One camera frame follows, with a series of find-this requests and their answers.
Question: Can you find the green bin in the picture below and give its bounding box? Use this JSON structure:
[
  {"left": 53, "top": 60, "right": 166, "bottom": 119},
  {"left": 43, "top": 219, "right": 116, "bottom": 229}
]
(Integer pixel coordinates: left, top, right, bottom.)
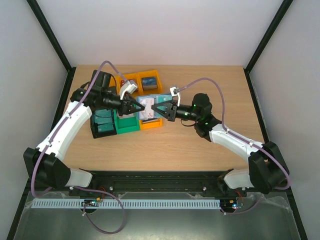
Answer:
[{"left": 113, "top": 110, "right": 140, "bottom": 135}]

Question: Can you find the magnetic stripe white card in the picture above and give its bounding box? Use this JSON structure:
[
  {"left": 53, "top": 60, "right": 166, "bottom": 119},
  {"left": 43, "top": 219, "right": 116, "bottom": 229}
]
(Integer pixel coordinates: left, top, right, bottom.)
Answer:
[{"left": 142, "top": 118, "right": 159, "bottom": 124}]

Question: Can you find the yellow bin front right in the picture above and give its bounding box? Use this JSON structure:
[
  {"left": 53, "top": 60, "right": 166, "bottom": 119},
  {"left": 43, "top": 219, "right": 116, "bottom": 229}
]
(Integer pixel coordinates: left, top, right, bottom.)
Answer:
[{"left": 139, "top": 118, "right": 163, "bottom": 130}]

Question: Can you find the left black frame post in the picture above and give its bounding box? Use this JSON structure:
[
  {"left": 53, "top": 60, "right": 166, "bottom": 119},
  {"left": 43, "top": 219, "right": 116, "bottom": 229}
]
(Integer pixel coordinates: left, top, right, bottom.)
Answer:
[{"left": 26, "top": 0, "right": 73, "bottom": 72}]

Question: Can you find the yellow bin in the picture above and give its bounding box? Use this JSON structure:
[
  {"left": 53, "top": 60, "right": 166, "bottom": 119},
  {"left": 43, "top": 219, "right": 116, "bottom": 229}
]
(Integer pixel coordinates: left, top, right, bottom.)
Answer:
[
  {"left": 109, "top": 75, "right": 118, "bottom": 91},
  {"left": 137, "top": 69, "right": 164, "bottom": 95},
  {"left": 115, "top": 73, "right": 138, "bottom": 92},
  {"left": 139, "top": 118, "right": 163, "bottom": 130}
]

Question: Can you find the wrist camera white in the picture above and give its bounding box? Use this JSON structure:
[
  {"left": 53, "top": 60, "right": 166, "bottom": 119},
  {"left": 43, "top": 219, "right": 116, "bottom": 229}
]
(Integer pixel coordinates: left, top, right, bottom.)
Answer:
[
  {"left": 169, "top": 86, "right": 181, "bottom": 107},
  {"left": 119, "top": 81, "right": 138, "bottom": 100}
]

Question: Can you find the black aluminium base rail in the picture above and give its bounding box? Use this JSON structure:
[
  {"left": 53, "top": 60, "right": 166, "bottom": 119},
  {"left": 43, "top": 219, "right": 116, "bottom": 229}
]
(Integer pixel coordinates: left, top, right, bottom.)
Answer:
[{"left": 24, "top": 170, "right": 291, "bottom": 198}]

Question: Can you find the yellow bin back right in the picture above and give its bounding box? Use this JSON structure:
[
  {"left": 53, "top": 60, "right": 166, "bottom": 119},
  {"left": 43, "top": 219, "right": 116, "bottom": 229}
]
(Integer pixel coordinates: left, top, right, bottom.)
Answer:
[{"left": 137, "top": 69, "right": 164, "bottom": 95}]

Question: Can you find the black bin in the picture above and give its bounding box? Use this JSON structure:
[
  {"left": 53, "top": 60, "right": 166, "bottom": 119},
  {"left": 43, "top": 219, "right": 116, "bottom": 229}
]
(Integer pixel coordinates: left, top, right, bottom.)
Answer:
[{"left": 90, "top": 109, "right": 117, "bottom": 139}]

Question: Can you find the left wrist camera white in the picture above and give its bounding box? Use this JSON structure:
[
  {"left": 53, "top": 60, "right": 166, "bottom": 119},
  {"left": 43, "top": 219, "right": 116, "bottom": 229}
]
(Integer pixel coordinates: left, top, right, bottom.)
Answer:
[{"left": 119, "top": 81, "right": 138, "bottom": 100}]

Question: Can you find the yellow bin back left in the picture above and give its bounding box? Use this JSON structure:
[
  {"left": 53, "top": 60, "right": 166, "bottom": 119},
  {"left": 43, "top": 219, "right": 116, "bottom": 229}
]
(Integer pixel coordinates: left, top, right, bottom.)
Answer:
[{"left": 109, "top": 75, "right": 118, "bottom": 91}]

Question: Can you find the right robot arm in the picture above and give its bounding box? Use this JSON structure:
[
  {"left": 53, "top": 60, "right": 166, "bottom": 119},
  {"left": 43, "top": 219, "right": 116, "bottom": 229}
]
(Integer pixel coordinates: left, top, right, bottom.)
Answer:
[{"left": 151, "top": 93, "right": 289, "bottom": 196}]

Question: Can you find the red card stack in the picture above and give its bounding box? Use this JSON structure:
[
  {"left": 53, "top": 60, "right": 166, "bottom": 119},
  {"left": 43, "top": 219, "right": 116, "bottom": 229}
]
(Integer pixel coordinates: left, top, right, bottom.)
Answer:
[{"left": 120, "top": 79, "right": 137, "bottom": 87}]

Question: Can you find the yellow bin back middle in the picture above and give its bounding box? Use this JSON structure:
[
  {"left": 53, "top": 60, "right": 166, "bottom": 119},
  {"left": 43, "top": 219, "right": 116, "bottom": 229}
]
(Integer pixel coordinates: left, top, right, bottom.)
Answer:
[{"left": 115, "top": 73, "right": 138, "bottom": 92}]

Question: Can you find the teal vip card stack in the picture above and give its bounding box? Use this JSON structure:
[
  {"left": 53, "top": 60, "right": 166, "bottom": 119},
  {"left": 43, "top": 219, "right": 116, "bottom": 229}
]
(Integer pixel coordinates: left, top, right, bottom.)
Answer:
[
  {"left": 97, "top": 123, "right": 115, "bottom": 133},
  {"left": 94, "top": 109, "right": 113, "bottom": 125}
]

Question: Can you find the blue card stack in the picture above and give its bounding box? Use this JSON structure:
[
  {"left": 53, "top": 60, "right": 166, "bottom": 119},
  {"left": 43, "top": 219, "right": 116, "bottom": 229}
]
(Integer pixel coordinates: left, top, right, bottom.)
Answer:
[{"left": 141, "top": 77, "right": 158, "bottom": 90}]

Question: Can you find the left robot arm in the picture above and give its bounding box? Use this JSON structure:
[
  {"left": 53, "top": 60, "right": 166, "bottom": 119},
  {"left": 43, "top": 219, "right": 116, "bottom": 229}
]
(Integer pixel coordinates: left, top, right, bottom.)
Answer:
[{"left": 23, "top": 71, "right": 145, "bottom": 190}]

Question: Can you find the black frame post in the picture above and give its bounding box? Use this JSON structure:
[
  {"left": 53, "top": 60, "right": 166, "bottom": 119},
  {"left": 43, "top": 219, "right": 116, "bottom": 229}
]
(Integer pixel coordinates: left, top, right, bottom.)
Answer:
[
  {"left": 244, "top": 0, "right": 294, "bottom": 72},
  {"left": 26, "top": 0, "right": 73, "bottom": 72}
]

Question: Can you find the right black frame post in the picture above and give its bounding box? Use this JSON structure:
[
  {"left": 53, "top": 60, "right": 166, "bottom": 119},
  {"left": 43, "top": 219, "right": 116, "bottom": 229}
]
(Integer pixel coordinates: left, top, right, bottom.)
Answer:
[{"left": 244, "top": 0, "right": 294, "bottom": 72}]

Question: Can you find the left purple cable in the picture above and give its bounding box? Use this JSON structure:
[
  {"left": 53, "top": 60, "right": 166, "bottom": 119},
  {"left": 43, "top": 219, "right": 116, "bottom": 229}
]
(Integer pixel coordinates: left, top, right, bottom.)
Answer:
[{"left": 31, "top": 60, "right": 127, "bottom": 235}]

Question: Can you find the white pink flower card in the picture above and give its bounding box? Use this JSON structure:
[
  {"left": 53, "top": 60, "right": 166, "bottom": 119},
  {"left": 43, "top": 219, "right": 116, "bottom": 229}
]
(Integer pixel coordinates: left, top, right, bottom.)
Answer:
[{"left": 139, "top": 97, "right": 155, "bottom": 120}]

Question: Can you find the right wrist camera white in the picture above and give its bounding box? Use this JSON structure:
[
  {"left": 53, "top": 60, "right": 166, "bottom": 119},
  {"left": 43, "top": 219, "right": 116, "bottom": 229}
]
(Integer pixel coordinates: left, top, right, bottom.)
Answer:
[{"left": 169, "top": 86, "right": 181, "bottom": 107}]

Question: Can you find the white slotted cable duct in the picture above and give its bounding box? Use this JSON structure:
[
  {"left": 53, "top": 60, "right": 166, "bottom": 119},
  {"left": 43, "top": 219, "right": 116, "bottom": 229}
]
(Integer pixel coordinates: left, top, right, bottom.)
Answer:
[{"left": 31, "top": 198, "right": 221, "bottom": 210}]

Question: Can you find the blue card holder wallet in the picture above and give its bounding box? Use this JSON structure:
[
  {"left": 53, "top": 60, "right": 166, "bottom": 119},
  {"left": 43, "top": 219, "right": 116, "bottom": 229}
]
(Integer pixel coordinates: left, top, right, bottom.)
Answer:
[{"left": 135, "top": 93, "right": 173, "bottom": 121}]

